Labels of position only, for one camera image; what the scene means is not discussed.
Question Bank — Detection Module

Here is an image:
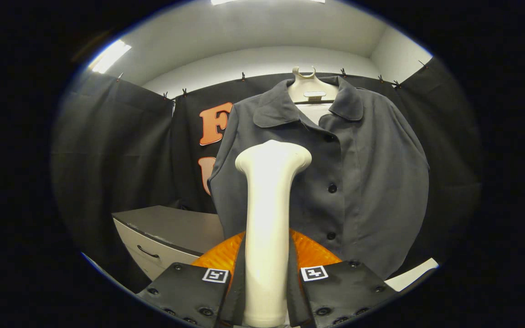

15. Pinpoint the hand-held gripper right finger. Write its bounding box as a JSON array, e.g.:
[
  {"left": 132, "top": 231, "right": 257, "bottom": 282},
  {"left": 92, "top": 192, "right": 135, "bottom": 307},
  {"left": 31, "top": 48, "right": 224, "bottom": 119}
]
[{"left": 288, "top": 229, "right": 400, "bottom": 328}]

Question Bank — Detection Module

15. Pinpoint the white garment steamer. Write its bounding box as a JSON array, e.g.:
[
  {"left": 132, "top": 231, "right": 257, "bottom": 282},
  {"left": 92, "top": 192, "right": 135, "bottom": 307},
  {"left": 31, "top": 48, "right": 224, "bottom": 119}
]
[{"left": 235, "top": 140, "right": 312, "bottom": 328}]

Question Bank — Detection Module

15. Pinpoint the wide ceiling light panel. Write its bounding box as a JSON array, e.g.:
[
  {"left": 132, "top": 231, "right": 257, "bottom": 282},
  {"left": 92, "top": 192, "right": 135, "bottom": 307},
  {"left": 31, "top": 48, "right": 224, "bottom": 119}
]
[{"left": 211, "top": 0, "right": 326, "bottom": 5}]

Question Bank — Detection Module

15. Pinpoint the grey button shirt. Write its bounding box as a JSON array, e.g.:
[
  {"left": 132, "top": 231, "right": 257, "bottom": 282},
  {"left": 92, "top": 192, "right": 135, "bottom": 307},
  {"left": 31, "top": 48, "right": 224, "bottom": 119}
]
[{"left": 207, "top": 75, "right": 430, "bottom": 279}]

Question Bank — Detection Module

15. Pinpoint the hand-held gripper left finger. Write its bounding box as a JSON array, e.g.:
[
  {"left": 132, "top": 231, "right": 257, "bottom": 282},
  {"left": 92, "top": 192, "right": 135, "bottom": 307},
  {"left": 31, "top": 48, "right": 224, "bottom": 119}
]
[{"left": 137, "top": 230, "right": 248, "bottom": 328}]

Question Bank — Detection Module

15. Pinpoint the row of black clips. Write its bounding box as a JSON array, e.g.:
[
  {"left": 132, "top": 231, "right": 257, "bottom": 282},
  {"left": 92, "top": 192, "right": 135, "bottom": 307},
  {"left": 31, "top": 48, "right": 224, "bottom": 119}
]
[{"left": 117, "top": 59, "right": 427, "bottom": 101}]

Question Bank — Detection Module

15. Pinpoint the white mannequin stand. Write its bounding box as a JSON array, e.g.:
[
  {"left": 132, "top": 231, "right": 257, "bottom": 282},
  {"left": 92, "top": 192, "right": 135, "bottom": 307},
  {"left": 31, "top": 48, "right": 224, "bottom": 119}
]
[{"left": 288, "top": 66, "right": 340, "bottom": 126}]

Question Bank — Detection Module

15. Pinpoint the grey drawer cabinet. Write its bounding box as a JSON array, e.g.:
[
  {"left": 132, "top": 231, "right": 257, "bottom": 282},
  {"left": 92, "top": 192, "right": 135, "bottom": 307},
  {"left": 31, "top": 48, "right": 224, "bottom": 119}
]
[{"left": 112, "top": 205, "right": 226, "bottom": 281}]

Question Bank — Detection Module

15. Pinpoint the white board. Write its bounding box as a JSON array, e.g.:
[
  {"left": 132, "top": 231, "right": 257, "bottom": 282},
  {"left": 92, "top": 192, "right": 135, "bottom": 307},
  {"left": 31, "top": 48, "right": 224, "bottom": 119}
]
[{"left": 383, "top": 257, "right": 440, "bottom": 292}]

